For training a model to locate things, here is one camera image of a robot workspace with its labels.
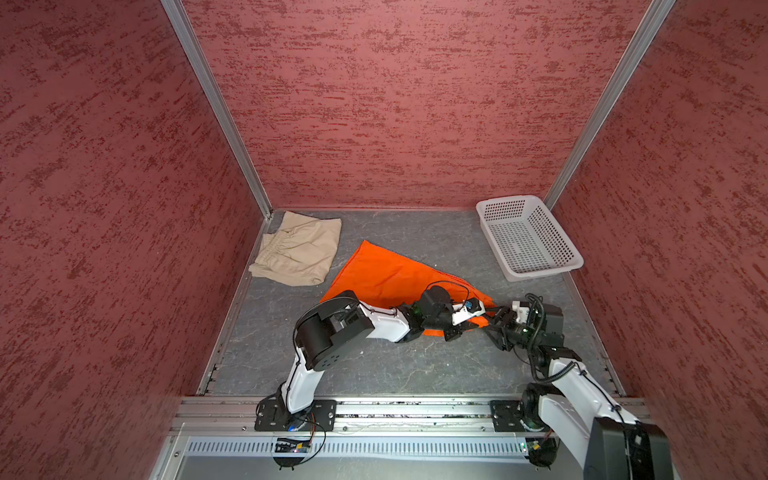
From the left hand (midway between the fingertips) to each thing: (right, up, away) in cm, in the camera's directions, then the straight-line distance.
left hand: (474, 324), depth 84 cm
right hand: (+1, +1, 0) cm, 1 cm away
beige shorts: (-57, +20, +21) cm, 64 cm away
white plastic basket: (+28, +25, +29) cm, 48 cm away
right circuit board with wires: (+13, -27, -14) cm, 33 cm away
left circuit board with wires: (-49, -28, -13) cm, 58 cm away
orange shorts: (-14, +10, -15) cm, 23 cm away
